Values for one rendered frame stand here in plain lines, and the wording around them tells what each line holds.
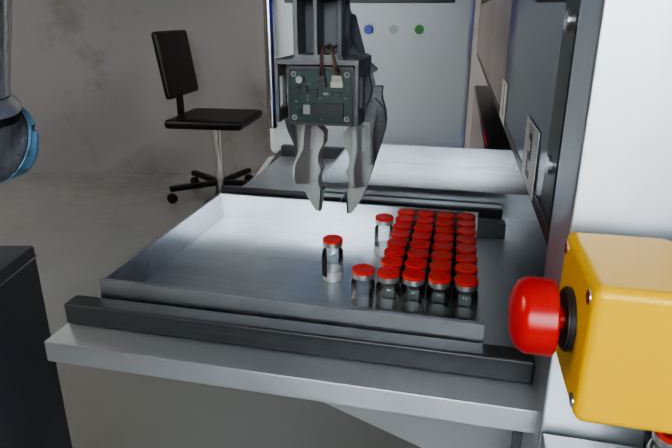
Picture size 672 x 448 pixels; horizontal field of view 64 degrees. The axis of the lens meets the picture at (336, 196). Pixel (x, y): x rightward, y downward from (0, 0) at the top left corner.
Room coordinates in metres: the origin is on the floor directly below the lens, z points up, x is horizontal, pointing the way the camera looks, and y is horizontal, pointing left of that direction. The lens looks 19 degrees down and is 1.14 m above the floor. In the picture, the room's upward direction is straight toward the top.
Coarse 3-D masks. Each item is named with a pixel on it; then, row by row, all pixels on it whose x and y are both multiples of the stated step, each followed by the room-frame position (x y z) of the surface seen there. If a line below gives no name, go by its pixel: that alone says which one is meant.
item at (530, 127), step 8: (528, 120) 0.52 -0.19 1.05; (528, 128) 0.51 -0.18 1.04; (536, 128) 0.46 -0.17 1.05; (528, 136) 0.50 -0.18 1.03; (536, 136) 0.46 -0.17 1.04; (528, 144) 0.50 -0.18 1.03; (536, 144) 0.45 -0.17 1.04; (536, 152) 0.45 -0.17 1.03; (528, 160) 0.49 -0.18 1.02; (536, 160) 0.45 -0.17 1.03; (528, 168) 0.48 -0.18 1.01; (528, 176) 0.47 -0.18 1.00; (528, 184) 0.47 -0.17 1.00; (528, 192) 0.46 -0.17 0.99
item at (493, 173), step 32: (384, 160) 0.98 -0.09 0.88; (416, 160) 0.97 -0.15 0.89; (448, 160) 0.96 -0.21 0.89; (480, 160) 0.95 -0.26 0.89; (512, 160) 0.93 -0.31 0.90; (384, 192) 0.73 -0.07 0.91; (416, 192) 0.72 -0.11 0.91; (448, 192) 0.71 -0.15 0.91; (480, 192) 0.70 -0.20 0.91; (512, 192) 0.80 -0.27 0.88
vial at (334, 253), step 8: (328, 248) 0.50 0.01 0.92; (336, 248) 0.50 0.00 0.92; (328, 256) 0.50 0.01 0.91; (336, 256) 0.50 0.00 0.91; (328, 264) 0.50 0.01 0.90; (336, 264) 0.50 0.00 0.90; (328, 272) 0.50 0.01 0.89; (336, 272) 0.50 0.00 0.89; (328, 280) 0.50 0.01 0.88; (336, 280) 0.50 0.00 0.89
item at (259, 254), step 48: (192, 240) 0.61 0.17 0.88; (240, 240) 0.61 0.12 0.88; (288, 240) 0.61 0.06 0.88; (144, 288) 0.43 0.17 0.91; (192, 288) 0.43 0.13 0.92; (240, 288) 0.49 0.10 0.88; (288, 288) 0.49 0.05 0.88; (336, 288) 0.49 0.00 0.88; (432, 336) 0.37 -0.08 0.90; (480, 336) 0.37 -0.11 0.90
